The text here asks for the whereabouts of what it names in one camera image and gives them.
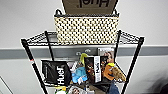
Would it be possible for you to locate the brown plush toy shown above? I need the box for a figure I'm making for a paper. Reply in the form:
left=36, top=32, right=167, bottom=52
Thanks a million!
left=111, top=65, right=128, bottom=83

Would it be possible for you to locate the black wire shelf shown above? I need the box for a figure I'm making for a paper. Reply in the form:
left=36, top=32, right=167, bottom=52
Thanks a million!
left=20, top=29, right=146, bottom=94

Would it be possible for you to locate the blue and white bag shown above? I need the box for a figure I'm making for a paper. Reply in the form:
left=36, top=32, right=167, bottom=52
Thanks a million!
left=107, top=81, right=121, bottom=94

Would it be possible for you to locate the white printed pack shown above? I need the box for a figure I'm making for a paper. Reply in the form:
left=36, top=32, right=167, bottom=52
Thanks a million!
left=67, top=84, right=83, bottom=94

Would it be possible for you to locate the yellow slim pack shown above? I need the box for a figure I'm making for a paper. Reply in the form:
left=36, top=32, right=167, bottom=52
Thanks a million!
left=78, top=52, right=90, bottom=69

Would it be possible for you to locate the black Huel bag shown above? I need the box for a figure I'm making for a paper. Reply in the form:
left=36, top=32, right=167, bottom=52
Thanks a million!
left=40, top=59, right=73, bottom=87

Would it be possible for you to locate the box with photo print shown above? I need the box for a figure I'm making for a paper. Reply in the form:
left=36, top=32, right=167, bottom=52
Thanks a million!
left=97, top=46, right=116, bottom=65

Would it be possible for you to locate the long grey wall band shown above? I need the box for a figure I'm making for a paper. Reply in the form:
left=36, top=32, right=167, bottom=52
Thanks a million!
left=0, top=45, right=168, bottom=60

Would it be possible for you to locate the large brown cardboard box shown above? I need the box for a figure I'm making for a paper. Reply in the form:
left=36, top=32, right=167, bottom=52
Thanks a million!
left=61, top=0, right=120, bottom=16

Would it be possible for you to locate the pale basket with dark spots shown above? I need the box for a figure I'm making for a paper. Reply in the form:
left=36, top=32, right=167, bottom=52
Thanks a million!
left=53, top=8, right=121, bottom=46

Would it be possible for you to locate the white wall socket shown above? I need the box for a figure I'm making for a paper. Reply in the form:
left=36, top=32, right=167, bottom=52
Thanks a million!
left=84, top=48, right=92, bottom=54

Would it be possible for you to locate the black tall box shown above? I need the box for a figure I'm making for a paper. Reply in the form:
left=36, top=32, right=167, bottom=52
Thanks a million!
left=83, top=55, right=96, bottom=84

